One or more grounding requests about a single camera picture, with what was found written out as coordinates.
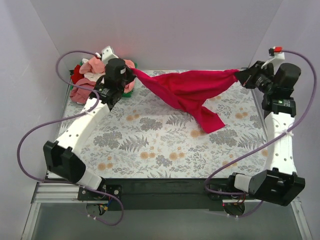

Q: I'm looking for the magenta t shirt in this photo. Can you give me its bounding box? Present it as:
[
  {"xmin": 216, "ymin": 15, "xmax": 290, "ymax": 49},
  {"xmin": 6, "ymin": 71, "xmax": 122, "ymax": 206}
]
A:
[{"xmin": 133, "ymin": 68, "xmax": 239, "ymax": 134}]

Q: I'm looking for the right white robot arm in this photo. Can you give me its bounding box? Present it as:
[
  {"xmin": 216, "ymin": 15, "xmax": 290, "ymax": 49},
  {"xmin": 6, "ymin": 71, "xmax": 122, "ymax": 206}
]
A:
[{"xmin": 226, "ymin": 61, "xmax": 306, "ymax": 206}]

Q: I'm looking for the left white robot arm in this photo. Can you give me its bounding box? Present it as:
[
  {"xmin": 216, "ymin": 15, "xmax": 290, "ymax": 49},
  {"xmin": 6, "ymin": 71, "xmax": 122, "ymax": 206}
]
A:
[{"xmin": 43, "ymin": 58, "xmax": 136, "ymax": 200}]

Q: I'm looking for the white t shirt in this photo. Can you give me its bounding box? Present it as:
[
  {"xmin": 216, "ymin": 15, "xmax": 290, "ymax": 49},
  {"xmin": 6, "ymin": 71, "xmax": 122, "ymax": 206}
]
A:
[{"xmin": 83, "ymin": 72, "xmax": 105, "ymax": 82}]

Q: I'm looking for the salmon pink t shirt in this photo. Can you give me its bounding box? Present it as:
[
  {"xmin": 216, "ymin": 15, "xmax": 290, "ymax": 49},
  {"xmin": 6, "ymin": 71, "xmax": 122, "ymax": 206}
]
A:
[{"xmin": 79, "ymin": 57, "xmax": 135, "ymax": 94}]

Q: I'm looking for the green plastic basket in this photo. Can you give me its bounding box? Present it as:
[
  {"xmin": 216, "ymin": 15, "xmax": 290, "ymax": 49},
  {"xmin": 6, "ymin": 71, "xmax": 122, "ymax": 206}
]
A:
[{"xmin": 69, "ymin": 59, "xmax": 139, "ymax": 99}]

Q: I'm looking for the red t shirt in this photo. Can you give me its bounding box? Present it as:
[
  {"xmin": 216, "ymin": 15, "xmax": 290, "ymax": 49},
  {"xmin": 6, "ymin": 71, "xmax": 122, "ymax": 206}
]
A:
[{"xmin": 70, "ymin": 64, "xmax": 84, "ymax": 84}]

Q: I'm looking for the floral patterned table mat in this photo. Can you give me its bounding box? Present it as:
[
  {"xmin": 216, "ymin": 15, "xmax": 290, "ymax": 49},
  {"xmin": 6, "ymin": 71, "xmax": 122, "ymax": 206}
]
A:
[{"xmin": 46, "ymin": 69, "xmax": 279, "ymax": 179}]

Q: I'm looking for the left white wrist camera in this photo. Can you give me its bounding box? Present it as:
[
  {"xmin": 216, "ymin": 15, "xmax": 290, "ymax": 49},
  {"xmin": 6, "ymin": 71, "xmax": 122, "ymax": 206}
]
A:
[{"xmin": 95, "ymin": 46, "xmax": 118, "ymax": 65}]

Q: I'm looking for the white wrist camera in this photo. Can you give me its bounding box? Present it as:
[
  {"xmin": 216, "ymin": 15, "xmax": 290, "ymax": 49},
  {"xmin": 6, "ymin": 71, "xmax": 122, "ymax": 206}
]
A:
[
  {"xmin": 261, "ymin": 46, "xmax": 285, "ymax": 69},
  {"xmin": 95, "ymin": 46, "xmax": 118, "ymax": 65}
]

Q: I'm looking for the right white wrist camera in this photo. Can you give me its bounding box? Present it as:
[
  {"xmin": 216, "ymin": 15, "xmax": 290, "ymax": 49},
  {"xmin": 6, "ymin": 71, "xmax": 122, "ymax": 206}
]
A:
[{"xmin": 261, "ymin": 46, "xmax": 285, "ymax": 69}]

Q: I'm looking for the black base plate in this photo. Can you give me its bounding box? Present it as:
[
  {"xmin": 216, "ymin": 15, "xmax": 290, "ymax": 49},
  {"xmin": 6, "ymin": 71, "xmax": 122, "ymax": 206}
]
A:
[{"xmin": 76, "ymin": 177, "xmax": 253, "ymax": 213}]

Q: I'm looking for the aluminium frame rail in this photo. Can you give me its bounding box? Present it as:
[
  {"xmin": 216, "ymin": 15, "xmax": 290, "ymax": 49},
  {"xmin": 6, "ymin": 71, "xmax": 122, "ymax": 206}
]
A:
[{"xmin": 21, "ymin": 183, "xmax": 79, "ymax": 240}]

